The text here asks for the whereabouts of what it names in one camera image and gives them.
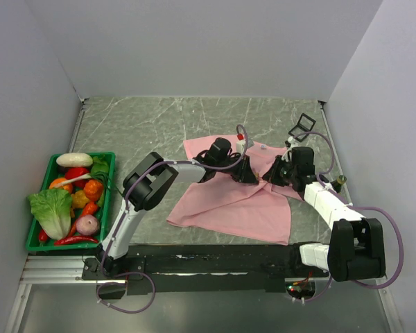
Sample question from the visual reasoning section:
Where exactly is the yellow pepper toy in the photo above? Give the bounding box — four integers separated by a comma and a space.
71, 190, 90, 210

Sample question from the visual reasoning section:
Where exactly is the black brooch box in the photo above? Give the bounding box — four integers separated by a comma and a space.
288, 113, 316, 142

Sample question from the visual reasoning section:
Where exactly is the aluminium table edge rail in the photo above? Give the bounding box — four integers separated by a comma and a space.
68, 98, 89, 153

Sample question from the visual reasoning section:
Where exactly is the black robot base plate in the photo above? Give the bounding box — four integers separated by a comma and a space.
82, 244, 328, 296

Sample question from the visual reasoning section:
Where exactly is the green glass bottle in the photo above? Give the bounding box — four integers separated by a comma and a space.
331, 175, 347, 194

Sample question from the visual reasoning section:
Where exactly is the white radish toy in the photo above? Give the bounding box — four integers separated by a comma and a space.
56, 153, 93, 167

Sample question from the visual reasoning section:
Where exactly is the red tomato toy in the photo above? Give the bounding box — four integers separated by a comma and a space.
64, 167, 89, 189

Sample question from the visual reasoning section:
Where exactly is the pink t-shirt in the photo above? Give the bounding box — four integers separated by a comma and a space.
166, 135, 297, 246

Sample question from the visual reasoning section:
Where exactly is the green lettuce toy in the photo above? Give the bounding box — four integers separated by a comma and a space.
28, 188, 73, 240

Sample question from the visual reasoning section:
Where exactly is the orange carrot toy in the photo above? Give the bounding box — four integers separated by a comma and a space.
68, 179, 104, 237

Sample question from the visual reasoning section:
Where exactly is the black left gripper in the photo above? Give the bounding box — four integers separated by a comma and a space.
216, 154, 259, 185

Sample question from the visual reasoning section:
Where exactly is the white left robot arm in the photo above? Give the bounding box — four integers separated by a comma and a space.
96, 135, 259, 279

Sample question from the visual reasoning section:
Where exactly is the red chili pepper toy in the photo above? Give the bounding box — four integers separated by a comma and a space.
38, 230, 98, 246

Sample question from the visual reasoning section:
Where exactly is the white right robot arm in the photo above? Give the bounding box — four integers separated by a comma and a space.
263, 147, 385, 282

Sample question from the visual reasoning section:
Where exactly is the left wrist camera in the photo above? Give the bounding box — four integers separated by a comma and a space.
236, 134, 254, 154

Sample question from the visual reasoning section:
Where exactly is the green plastic crate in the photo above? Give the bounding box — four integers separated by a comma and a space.
26, 152, 116, 253

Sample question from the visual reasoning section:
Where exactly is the purple onion toy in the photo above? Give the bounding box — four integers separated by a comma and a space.
76, 214, 101, 236

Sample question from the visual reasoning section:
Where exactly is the orange fruit toy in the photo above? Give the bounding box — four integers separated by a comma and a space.
49, 178, 73, 194

